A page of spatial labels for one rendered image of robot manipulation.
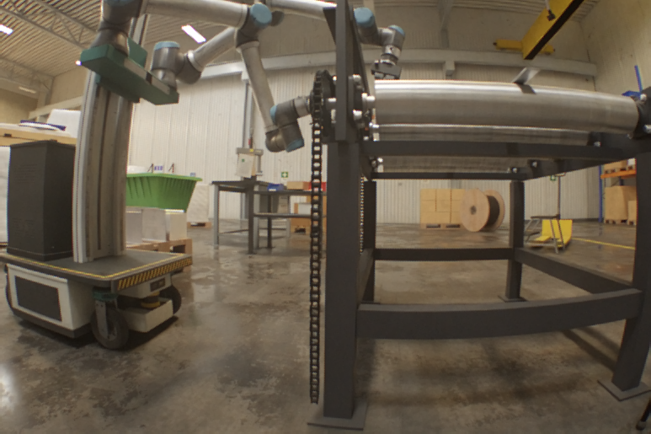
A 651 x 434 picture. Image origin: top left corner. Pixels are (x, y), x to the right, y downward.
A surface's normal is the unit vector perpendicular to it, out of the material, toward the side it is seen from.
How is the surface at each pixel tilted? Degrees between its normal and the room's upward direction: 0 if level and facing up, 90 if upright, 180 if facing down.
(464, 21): 90
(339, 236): 90
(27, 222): 90
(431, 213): 90
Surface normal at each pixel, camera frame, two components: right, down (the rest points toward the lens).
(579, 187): -0.18, -0.05
